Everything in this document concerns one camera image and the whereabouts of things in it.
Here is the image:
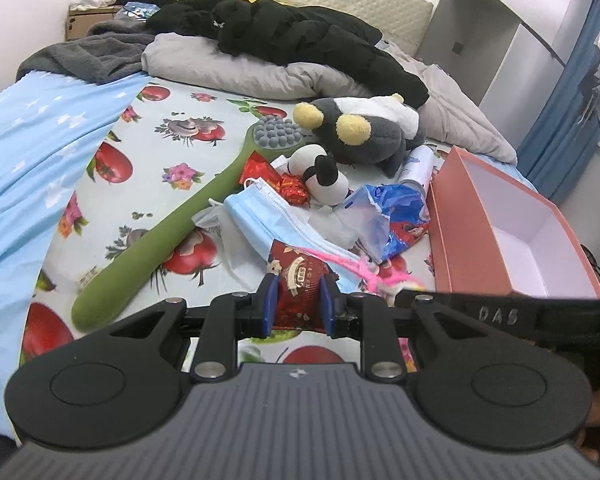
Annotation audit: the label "clear plastic wrapper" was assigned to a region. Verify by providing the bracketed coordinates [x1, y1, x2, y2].
[192, 202, 264, 292]

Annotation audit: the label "blue red plastic bag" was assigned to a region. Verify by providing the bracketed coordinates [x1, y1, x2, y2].
[335, 184, 430, 263]

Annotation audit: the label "blue surgical masks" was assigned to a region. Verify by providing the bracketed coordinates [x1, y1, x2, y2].
[224, 179, 358, 263]

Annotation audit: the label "red foil wrapper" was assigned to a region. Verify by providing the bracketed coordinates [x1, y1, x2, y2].
[239, 152, 310, 206]

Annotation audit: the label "small panda plush toy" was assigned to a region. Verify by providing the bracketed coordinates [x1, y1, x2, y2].
[287, 144, 349, 207]

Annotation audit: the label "red charm with pink tassel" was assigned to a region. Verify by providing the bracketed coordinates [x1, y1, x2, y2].
[268, 240, 424, 332]

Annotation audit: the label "pink cardboard box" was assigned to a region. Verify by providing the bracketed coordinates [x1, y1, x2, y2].
[428, 148, 600, 299]

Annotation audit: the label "white spray can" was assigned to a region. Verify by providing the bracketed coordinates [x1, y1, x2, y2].
[396, 145, 436, 197]

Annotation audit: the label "blue curtain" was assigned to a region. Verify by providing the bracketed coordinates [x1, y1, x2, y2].
[518, 0, 600, 205]

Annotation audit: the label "green massage hammer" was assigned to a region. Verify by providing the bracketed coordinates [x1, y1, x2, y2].
[70, 114, 307, 334]

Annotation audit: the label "grey penguin plush toy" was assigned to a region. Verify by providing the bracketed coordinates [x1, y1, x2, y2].
[294, 93, 425, 178]

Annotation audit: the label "grey duvet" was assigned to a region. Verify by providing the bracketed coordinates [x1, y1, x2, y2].
[140, 32, 517, 165]

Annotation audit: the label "light blue star sheet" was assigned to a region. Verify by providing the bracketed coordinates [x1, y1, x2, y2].
[0, 72, 149, 438]

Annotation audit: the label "black jacket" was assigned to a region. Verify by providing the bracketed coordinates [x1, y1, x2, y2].
[116, 0, 429, 108]

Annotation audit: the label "dark grey blanket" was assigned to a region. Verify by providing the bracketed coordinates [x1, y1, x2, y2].
[16, 20, 156, 84]

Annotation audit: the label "grey wardrobe cabinet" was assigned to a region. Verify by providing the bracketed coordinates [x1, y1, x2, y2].
[417, 0, 592, 148]

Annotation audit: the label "cardboard box nightstand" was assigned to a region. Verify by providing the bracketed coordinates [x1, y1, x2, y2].
[65, 6, 120, 40]

